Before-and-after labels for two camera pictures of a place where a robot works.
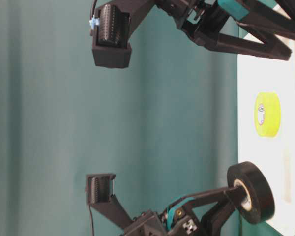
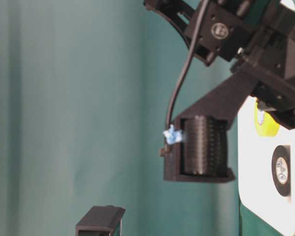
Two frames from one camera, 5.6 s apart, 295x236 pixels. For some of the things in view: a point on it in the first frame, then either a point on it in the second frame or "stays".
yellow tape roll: (267, 114) stays
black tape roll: (257, 195) -> (280, 169)
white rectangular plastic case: (279, 157) stays
